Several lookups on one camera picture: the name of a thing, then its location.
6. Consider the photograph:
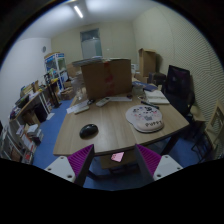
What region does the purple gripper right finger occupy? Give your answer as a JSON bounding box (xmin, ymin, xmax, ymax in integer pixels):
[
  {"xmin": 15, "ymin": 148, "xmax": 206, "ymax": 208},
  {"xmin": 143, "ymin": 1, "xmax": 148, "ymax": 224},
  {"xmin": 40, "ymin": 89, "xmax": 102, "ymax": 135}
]
[{"xmin": 134, "ymin": 143, "xmax": 184, "ymax": 185}]

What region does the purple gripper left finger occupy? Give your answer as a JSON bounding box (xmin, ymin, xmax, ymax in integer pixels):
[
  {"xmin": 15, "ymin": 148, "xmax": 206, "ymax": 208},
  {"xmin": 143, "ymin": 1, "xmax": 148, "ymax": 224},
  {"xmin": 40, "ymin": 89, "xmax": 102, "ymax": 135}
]
[{"xmin": 44, "ymin": 143, "xmax": 96, "ymax": 187}]

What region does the black computer mouse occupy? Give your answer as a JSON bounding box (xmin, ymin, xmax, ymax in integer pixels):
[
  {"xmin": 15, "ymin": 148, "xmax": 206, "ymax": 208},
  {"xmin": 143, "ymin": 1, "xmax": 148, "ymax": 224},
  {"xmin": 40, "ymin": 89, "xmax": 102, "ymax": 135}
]
[{"xmin": 79, "ymin": 124, "xmax": 98, "ymax": 139}]

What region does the white printed mouse pad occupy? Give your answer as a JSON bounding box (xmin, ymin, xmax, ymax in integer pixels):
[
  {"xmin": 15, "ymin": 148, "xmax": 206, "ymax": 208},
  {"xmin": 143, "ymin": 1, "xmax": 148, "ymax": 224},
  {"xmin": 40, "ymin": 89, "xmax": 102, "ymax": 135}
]
[{"xmin": 126, "ymin": 105, "xmax": 164, "ymax": 133}]

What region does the pink paper slip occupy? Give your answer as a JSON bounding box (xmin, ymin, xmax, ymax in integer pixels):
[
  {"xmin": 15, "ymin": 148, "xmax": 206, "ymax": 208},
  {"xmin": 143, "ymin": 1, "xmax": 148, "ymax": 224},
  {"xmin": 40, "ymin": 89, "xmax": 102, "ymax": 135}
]
[{"xmin": 111, "ymin": 152, "xmax": 124, "ymax": 162}]

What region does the white keyboard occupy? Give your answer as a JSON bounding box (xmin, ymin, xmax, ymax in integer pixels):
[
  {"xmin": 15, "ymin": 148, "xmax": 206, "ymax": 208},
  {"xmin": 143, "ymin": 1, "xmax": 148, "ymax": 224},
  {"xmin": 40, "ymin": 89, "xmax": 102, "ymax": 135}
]
[{"xmin": 67, "ymin": 100, "xmax": 89, "ymax": 114}]

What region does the black pen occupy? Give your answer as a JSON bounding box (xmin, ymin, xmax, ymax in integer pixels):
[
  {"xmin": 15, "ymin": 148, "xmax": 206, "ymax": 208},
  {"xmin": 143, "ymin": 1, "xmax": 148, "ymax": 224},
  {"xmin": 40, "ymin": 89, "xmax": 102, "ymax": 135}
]
[{"xmin": 141, "ymin": 101, "xmax": 159, "ymax": 109}]

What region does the white remote control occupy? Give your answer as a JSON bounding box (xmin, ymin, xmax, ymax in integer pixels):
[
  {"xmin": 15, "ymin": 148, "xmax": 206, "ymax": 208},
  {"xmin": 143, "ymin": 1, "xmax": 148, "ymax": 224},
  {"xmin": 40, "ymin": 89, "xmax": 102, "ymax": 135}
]
[{"xmin": 96, "ymin": 97, "xmax": 110, "ymax": 107}]

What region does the open white notebook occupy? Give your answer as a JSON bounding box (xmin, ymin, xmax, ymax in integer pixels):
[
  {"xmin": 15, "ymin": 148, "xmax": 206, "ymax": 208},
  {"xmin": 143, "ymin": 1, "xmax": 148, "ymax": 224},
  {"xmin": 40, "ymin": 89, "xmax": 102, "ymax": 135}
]
[{"xmin": 145, "ymin": 90, "xmax": 169, "ymax": 104}]

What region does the wooden side shelf desk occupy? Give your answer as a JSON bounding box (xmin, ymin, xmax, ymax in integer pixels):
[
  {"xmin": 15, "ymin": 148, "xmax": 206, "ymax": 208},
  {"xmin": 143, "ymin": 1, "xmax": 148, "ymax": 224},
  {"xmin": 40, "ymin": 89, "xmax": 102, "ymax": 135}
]
[{"xmin": 9, "ymin": 88, "xmax": 50, "ymax": 133}]

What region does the wooden chair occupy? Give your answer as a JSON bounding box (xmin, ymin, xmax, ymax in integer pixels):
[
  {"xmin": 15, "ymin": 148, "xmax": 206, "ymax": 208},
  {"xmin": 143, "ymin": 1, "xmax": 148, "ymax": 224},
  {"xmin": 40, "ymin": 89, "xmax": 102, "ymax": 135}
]
[{"xmin": 191, "ymin": 99, "xmax": 224, "ymax": 161}]

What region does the black office chair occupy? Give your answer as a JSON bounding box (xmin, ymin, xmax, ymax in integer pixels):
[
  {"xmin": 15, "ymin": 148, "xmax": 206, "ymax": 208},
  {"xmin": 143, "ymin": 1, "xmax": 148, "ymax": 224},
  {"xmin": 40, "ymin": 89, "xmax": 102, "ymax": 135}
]
[{"xmin": 163, "ymin": 65, "xmax": 195, "ymax": 117}]

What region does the large brown cardboard box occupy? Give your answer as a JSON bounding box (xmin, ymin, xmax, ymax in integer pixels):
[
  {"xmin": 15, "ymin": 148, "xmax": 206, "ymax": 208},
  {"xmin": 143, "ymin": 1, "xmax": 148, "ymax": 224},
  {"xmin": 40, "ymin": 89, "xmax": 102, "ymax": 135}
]
[{"xmin": 81, "ymin": 59, "xmax": 132, "ymax": 99}]

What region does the white display cabinet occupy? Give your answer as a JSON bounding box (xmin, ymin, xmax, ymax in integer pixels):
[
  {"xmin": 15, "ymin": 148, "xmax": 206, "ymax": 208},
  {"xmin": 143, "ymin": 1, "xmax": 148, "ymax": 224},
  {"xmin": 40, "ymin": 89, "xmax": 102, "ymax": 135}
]
[{"xmin": 44, "ymin": 52, "xmax": 68, "ymax": 90}]

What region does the tall cardboard box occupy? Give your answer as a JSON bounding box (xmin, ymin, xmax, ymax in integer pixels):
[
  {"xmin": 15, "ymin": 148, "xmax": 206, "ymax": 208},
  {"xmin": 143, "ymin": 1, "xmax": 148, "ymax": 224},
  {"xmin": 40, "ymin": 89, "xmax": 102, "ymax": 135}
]
[{"xmin": 138, "ymin": 48, "xmax": 156, "ymax": 77}]

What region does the window with blind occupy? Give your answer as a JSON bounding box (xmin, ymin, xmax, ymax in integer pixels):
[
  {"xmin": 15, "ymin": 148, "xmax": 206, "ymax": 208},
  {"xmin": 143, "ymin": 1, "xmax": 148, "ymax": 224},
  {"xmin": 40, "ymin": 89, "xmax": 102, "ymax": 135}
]
[{"xmin": 80, "ymin": 29, "xmax": 102, "ymax": 59}]

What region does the ceiling tube light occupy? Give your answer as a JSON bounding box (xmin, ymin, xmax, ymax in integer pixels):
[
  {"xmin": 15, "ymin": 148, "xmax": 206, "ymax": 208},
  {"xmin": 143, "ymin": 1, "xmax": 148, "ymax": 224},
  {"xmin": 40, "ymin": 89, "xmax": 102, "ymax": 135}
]
[{"xmin": 74, "ymin": 6, "xmax": 83, "ymax": 18}]

